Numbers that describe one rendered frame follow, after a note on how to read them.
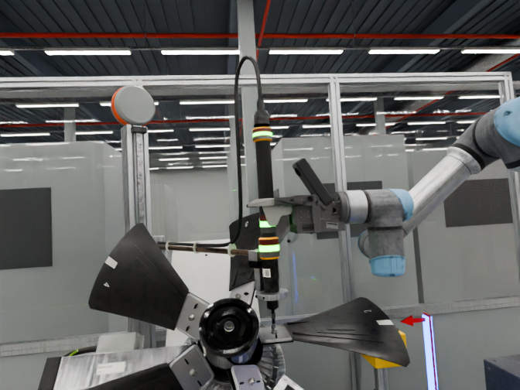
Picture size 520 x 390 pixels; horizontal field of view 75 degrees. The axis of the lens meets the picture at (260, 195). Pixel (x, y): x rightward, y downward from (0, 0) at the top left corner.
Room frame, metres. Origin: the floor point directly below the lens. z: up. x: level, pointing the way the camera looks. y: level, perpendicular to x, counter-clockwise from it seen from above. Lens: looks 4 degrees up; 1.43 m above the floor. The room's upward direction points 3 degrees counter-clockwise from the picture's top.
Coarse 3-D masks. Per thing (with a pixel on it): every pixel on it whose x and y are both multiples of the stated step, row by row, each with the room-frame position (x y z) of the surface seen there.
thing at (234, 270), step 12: (252, 216) 0.96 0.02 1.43; (288, 216) 0.89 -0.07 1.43; (252, 228) 0.92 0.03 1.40; (276, 228) 0.87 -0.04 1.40; (288, 228) 0.85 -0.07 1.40; (240, 240) 0.93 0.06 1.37; (252, 240) 0.89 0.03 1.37; (240, 264) 0.86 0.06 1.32; (240, 276) 0.83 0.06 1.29; (252, 276) 0.79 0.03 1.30
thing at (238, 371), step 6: (234, 366) 0.67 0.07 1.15; (240, 366) 0.68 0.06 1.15; (246, 366) 0.69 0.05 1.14; (252, 366) 0.71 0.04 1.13; (234, 372) 0.66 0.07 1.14; (240, 372) 0.67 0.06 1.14; (246, 372) 0.69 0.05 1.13; (252, 372) 0.70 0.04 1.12; (258, 372) 0.72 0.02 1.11; (234, 378) 0.65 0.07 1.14; (240, 378) 0.66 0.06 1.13; (246, 378) 0.68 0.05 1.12; (258, 378) 0.71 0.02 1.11; (234, 384) 0.65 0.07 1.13; (246, 384) 0.67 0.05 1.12; (258, 384) 0.70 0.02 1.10
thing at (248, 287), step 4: (248, 284) 0.80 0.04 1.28; (252, 284) 0.78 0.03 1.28; (236, 288) 0.83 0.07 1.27; (240, 288) 0.81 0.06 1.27; (244, 288) 0.80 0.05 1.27; (248, 288) 0.79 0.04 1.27; (252, 288) 0.77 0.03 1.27; (232, 292) 0.83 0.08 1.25; (236, 292) 0.82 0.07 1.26; (240, 292) 0.80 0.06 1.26; (248, 292) 0.77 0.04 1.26; (252, 292) 0.77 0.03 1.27; (232, 296) 0.82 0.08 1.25; (244, 296) 0.78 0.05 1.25; (248, 296) 0.77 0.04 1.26; (244, 300) 0.77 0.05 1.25; (248, 300) 0.75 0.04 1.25
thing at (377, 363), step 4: (400, 332) 1.02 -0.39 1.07; (404, 336) 1.01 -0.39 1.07; (404, 340) 1.00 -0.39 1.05; (364, 356) 1.06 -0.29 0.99; (368, 356) 1.03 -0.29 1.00; (368, 360) 1.04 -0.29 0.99; (372, 360) 1.01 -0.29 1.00; (376, 360) 0.99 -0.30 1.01; (380, 360) 1.00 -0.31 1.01; (384, 360) 1.00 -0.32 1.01; (372, 364) 1.01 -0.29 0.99; (376, 364) 1.00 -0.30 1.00; (380, 364) 1.00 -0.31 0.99; (384, 364) 1.00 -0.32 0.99; (388, 364) 1.00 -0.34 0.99; (392, 364) 1.00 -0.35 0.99; (396, 364) 1.00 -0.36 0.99; (376, 368) 1.00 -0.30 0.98
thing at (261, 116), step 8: (264, 104) 0.74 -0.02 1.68; (256, 112) 0.73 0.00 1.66; (264, 112) 0.73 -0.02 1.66; (256, 120) 0.73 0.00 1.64; (264, 120) 0.73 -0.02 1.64; (264, 264) 0.73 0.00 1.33; (272, 264) 0.73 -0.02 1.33; (264, 272) 0.73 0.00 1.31; (272, 272) 0.73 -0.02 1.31; (264, 280) 0.74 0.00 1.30; (272, 280) 0.73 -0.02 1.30; (264, 288) 0.74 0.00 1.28; (272, 288) 0.73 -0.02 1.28; (272, 304) 0.73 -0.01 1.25
